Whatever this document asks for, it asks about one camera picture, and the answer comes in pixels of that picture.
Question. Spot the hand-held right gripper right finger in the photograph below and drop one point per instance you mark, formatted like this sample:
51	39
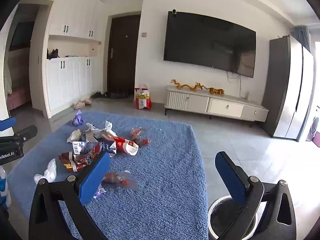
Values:
231	177

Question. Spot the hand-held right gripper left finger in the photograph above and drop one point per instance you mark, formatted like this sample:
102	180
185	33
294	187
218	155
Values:
93	180

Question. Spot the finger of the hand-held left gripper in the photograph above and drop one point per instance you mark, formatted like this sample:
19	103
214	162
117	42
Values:
26	133
6	124

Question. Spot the blue milk carton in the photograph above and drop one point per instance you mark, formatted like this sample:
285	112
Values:
85	147

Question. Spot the white trash can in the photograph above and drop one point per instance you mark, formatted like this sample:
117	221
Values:
220	212

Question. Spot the red and white paper bag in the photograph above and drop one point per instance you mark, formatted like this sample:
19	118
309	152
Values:
125	147

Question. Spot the small purple wrapper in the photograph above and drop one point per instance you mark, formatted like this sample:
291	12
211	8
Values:
100	192

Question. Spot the red-brown snack packet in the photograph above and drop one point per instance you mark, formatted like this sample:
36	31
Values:
80	162

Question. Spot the clear wrapper with orange print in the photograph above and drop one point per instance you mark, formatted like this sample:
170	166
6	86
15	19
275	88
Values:
117	178

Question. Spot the pink bed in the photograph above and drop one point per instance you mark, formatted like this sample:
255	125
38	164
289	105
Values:
17	100

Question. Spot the blue white striped cloth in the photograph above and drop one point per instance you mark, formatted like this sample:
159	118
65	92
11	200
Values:
3	190

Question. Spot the clear plastic bag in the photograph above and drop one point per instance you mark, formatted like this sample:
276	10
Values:
50	172

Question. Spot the white crumpled paper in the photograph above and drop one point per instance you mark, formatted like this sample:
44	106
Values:
74	135

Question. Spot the beige slipper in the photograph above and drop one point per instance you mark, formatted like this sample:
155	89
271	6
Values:
79	105
87	101

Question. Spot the red clear wrapper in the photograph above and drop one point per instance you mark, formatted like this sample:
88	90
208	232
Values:
140	137

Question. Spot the white base cabinet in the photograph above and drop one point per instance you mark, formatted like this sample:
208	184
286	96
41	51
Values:
70	85

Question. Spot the white television cabinet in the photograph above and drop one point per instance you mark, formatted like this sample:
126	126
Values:
225	107

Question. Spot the blue blanket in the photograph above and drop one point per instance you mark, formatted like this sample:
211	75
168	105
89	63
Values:
162	155

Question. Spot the dark shoes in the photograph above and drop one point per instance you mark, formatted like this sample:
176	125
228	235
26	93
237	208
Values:
98	95

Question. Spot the black bag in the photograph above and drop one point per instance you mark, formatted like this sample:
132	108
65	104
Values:
53	54

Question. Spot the golden tiger ornament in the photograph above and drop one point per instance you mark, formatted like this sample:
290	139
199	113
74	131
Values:
216	91

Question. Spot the red and white shopping bag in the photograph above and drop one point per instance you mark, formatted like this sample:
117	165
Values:
143	100

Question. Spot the washing machine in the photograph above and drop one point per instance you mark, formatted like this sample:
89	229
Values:
314	131

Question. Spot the golden dragon ornament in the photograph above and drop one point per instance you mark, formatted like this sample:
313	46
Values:
186	86

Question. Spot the grey refrigerator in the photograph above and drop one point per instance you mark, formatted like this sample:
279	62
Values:
287	87

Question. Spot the dark brown door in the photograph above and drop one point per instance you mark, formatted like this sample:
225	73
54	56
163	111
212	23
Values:
123	55

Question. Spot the grey curtain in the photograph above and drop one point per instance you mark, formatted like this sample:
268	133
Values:
301	36

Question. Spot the white wall cabinet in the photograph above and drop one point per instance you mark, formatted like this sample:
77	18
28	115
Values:
75	20

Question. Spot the black wall television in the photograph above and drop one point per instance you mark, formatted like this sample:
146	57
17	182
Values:
210	42

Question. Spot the wall light switch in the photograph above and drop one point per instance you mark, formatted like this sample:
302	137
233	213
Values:
143	34

